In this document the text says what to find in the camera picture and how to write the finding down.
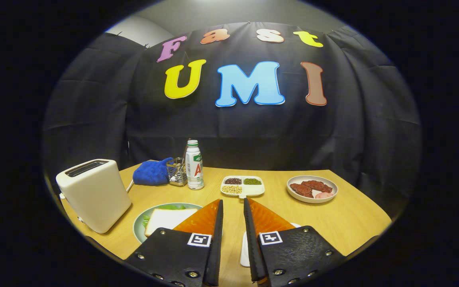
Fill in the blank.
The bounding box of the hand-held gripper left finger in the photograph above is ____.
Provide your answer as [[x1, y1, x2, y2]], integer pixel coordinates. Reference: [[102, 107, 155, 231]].
[[124, 199, 224, 287]]

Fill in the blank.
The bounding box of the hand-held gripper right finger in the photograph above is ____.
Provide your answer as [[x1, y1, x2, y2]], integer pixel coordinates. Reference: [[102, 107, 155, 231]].
[[243, 197, 347, 287]]

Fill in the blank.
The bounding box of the toasted bread slice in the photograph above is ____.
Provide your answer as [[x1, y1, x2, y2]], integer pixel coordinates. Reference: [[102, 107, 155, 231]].
[[144, 208, 199, 237]]

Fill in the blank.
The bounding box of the green lettuce leaf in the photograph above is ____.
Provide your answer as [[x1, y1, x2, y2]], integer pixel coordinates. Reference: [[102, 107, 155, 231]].
[[142, 204, 188, 228]]

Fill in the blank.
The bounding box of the white rectangular plate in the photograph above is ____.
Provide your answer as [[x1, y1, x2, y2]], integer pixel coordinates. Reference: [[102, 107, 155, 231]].
[[240, 222, 302, 267]]

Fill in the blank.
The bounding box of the white divided dish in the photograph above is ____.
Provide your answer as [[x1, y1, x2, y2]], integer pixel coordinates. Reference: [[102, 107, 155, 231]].
[[220, 175, 265, 199]]

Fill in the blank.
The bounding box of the white round plate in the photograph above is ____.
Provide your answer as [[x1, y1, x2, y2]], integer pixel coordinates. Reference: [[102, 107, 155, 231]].
[[286, 175, 339, 204]]

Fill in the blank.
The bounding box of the red meat piece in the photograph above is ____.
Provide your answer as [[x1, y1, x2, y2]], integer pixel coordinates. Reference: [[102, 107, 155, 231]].
[[290, 183, 314, 198], [302, 180, 333, 193]]

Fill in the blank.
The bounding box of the pale green plate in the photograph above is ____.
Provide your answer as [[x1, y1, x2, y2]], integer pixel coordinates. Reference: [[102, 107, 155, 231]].
[[133, 202, 203, 244]]

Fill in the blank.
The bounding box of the white bottle green cap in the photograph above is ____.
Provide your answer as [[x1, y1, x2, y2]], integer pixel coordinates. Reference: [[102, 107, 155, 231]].
[[185, 140, 205, 190]]

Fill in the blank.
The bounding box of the blue cloth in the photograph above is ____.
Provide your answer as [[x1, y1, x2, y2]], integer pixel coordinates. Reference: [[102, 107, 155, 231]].
[[133, 157, 173, 186]]

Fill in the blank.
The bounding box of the white toaster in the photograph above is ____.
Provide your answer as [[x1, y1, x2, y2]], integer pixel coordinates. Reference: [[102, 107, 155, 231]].
[[56, 159, 132, 234]]

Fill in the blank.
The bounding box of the black backdrop cloth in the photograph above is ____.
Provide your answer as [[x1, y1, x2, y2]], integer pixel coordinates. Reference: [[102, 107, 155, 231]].
[[42, 22, 421, 224]]

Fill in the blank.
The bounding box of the metal wire holder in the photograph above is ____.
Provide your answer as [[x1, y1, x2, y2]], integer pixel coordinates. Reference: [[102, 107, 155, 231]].
[[166, 157, 187, 187]]

